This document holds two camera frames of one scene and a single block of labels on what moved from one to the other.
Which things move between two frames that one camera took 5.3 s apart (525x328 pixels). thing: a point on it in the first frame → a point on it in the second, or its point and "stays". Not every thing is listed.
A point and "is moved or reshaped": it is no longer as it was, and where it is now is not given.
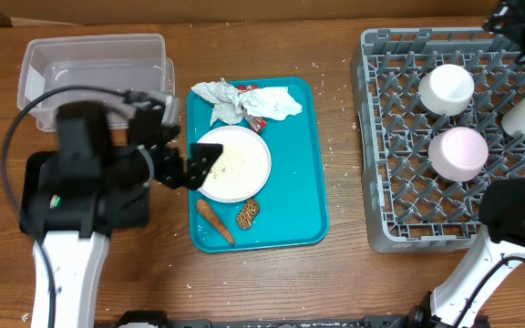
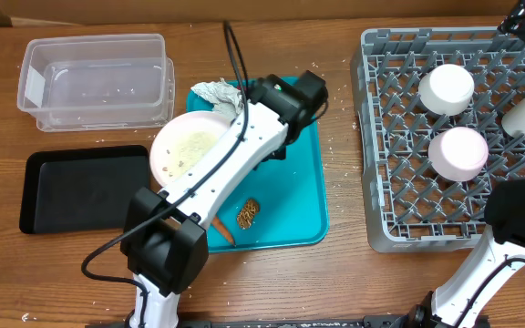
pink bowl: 458,154 stays
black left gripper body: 164,162 → 280,153
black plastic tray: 87,191 stays
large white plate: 243,167 is moved or reshaped
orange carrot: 214,220 stays
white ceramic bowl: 446,89 stays
